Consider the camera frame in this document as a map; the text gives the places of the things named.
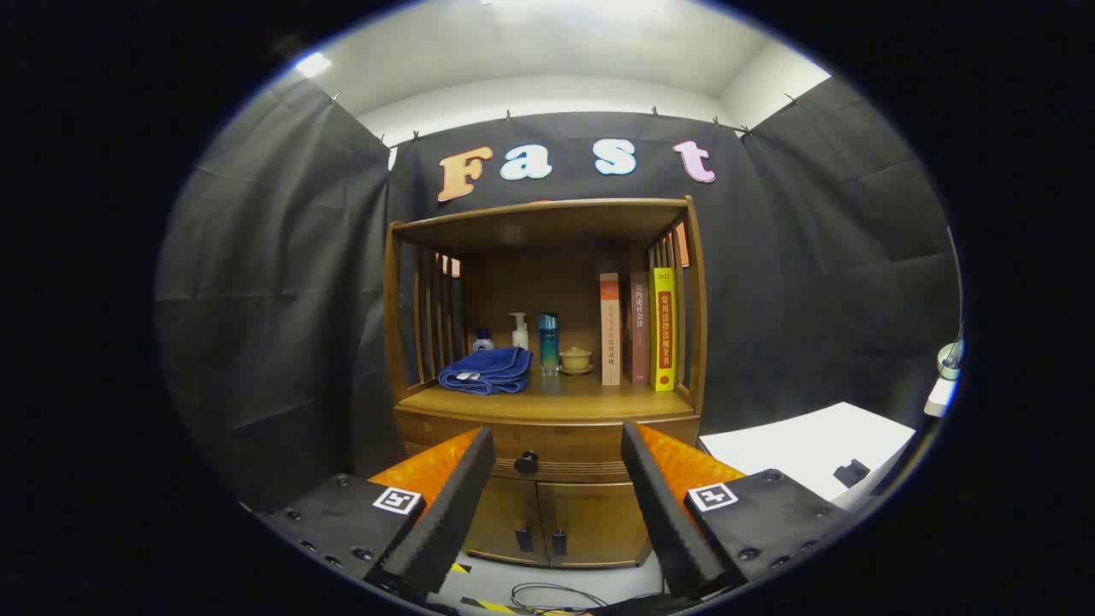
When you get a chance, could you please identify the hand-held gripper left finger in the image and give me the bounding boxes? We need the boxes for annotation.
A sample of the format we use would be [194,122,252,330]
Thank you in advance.
[257,426,497,604]

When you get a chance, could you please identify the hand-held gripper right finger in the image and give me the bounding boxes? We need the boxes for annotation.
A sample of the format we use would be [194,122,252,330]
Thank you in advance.
[620,420,856,600]

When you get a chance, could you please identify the wooden cabinet door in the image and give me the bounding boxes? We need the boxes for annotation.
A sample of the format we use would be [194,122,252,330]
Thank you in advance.
[465,477,548,566]
[537,482,653,569]

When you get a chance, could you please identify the wooden countertop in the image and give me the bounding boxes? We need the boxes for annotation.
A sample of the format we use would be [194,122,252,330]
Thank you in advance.
[396,372,698,424]

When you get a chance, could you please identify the wooden cabinet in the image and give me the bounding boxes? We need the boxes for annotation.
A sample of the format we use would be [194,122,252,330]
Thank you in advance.
[382,197,708,570]

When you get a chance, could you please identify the folded blue towel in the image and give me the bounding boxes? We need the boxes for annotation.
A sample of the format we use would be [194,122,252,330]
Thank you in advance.
[438,346,534,396]

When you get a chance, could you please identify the white table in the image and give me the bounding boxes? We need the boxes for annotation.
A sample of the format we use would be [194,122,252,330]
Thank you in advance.
[697,402,918,514]

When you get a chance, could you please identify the yellow book with red label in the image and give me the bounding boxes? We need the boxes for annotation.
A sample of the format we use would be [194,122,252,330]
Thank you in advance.
[652,267,678,393]

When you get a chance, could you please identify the brown book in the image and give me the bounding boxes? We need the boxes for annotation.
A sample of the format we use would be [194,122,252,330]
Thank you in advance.
[630,272,651,385]

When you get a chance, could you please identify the beige book with orange band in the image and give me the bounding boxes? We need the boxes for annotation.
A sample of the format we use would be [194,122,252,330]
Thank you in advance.
[600,272,622,387]

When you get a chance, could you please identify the tall blue glass bottle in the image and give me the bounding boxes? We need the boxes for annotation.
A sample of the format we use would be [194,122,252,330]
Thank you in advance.
[537,312,560,377]

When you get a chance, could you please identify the white side desk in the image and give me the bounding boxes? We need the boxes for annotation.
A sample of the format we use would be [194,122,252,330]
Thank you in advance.
[924,376,959,418]

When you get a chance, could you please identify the black floor cables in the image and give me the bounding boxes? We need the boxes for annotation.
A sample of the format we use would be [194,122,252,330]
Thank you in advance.
[512,583,610,615]

